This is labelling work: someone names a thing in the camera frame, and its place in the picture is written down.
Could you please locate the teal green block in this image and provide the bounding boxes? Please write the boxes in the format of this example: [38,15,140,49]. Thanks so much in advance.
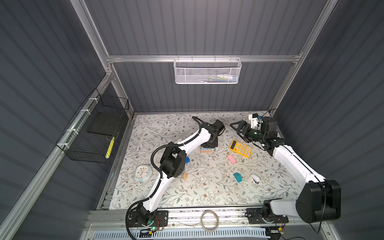
[233,173,243,183]

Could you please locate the markers in white basket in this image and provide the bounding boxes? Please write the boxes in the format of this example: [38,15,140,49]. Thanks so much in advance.
[199,75,238,84]

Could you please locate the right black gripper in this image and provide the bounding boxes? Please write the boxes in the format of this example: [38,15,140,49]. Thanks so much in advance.
[230,121,265,144]

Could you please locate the black wire basket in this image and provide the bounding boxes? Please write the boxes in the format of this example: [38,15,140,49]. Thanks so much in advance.
[56,90,130,164]

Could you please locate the yellow marker pen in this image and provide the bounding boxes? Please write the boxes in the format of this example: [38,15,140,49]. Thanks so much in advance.
[105,137,115,159]

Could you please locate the black pad in basket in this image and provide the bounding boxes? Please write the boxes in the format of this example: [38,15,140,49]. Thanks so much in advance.
[87,113,124,137]

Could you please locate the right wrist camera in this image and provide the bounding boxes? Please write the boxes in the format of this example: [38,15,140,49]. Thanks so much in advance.
[248,113,262,130]

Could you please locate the small white device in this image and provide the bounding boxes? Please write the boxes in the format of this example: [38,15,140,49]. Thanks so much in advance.
[250,174,261,184]

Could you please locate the white wire mesh basket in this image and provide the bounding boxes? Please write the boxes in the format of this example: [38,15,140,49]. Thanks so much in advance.
[173,58,242,85]

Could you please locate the natural wood block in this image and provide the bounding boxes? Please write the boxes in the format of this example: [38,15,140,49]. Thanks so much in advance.
[201,149,213,154]

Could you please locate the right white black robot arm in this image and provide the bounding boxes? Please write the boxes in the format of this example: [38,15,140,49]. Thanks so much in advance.
[230,114,341,224]

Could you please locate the yellow calculator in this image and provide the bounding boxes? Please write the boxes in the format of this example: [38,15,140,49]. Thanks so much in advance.
[230,140,253,158]

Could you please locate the round white clock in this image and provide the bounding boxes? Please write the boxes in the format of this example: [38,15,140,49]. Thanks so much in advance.
[134,165,152,183]

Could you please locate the clear tape roll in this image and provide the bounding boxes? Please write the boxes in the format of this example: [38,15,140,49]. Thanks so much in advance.
[200,210,220,232]

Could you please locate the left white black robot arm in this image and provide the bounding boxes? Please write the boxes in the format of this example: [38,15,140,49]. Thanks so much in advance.
[126,116,225,226]

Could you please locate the pink block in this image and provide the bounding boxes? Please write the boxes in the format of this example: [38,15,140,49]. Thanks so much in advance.
[227,155,237,164]

